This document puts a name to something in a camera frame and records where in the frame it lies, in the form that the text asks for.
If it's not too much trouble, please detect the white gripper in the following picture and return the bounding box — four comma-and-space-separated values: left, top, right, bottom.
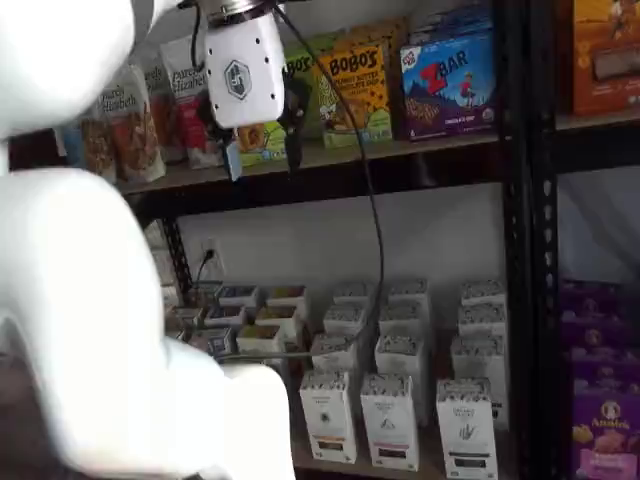
196, 11, 308, 182

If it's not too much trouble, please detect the yellow bobo's box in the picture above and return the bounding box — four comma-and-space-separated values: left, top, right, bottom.
313, 39, 394, 149
348, 16, 409, 53

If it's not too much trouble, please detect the white floral box orange strip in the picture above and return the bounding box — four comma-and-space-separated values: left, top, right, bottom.
298, 369, 359, 464

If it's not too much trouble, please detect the wooden shelf board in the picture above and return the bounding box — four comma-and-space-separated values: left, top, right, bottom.
291, 399, 507, 480
115, 133, 502, 195
554, 110, 640, 132

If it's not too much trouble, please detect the small white box yellow top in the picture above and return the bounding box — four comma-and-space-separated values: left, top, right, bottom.
264, 284, 308, 309
254, 304, 302, 342
235, 323, 284, 354

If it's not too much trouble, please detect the white floral box pink strip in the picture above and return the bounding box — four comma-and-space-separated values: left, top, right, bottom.
359, 373, 421, 473

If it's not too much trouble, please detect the purely elizabeth granola bag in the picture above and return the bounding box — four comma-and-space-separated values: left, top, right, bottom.
98, 63, 167, 184
141, 63, 174, 162
78, 97, 119, 184

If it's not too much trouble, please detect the small white box blue top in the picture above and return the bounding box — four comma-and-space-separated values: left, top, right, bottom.
191, 326, 237, 357
216, 283, 261, 308
204, 304, 249, 329

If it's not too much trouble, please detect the black metal shelf rack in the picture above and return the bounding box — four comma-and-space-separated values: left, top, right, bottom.
529, 0, 640, 480
115, 0, 535, 480

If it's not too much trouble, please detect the blue zbar box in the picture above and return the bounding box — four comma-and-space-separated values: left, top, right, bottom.
408, 3, 495, 40
399, 31, 499, 142

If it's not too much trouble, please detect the white floral box green strip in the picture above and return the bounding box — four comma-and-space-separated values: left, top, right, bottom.
435, 377, 499, 480

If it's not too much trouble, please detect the white floral carton box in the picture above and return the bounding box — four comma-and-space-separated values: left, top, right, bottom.
374, 333, 432, 427
310, 333, 362, 374
331, 281, 374, 307
459, 280, 507, 308
377, 301, 432, 337
322, 303, 369, 337
456, 304, 507, 338
450, 334, 507, 432
386, 279, 431, 305

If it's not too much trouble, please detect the short black cable loop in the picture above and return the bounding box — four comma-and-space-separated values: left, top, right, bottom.
177, 0, 208, 72

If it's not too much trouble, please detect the long black cable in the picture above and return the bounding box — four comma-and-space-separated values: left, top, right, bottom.
218, 3, 387, 362

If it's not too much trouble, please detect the purple annie's box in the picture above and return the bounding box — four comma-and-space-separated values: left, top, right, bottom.
569, 364, 640, 480
558, 278, 640, 372

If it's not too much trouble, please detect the small green snack box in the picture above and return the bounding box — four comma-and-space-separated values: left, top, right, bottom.
236, 121, 290, 167

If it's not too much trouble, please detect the granola bag red label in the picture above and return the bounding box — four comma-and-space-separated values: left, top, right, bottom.
159, 36, 222, 170

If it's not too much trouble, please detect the orange snack box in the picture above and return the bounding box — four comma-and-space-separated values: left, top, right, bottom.
571, 0, 640, 117

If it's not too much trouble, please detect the green bobo's box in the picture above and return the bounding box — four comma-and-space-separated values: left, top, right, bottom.
282, 33, 327, 141

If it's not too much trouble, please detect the black power cord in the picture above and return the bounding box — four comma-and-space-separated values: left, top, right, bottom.
191, 248, 217, 287

